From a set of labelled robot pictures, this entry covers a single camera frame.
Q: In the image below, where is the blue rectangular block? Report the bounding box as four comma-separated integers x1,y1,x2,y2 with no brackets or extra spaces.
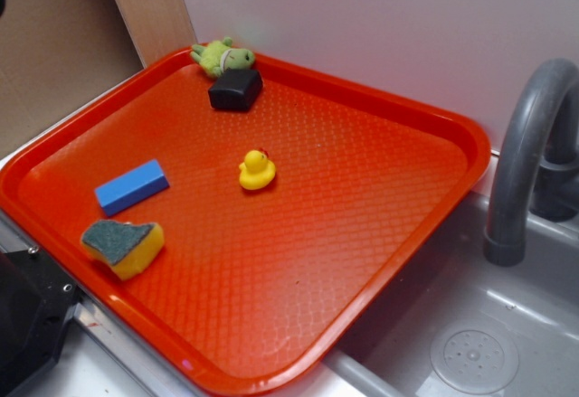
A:
94,159,170,217

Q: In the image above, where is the grey plastic faucet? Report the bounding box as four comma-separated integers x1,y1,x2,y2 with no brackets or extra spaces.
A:
484,58,578,267

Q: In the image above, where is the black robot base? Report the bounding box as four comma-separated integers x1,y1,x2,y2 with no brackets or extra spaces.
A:
1,247,80,396

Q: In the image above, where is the black rectangular block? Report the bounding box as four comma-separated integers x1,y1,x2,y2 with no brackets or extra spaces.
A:
208,70,263,112

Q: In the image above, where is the green plush frog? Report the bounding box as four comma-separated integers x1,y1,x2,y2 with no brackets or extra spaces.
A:
190,36,256,80

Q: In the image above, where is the yellow green scrub sponge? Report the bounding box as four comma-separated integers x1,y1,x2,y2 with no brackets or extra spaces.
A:
81,220,165,280

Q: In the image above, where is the red plastic tray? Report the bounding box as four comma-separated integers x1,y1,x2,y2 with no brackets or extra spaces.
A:
1,50,490,396

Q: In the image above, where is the grey plastic sink basin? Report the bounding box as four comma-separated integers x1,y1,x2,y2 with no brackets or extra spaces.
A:
325,194,578,396

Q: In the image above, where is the wooden board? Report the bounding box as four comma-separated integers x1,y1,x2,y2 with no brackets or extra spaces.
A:
115,0,197,66

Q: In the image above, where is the yellow rubber duck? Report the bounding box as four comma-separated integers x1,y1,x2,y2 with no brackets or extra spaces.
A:
239,149,277,191

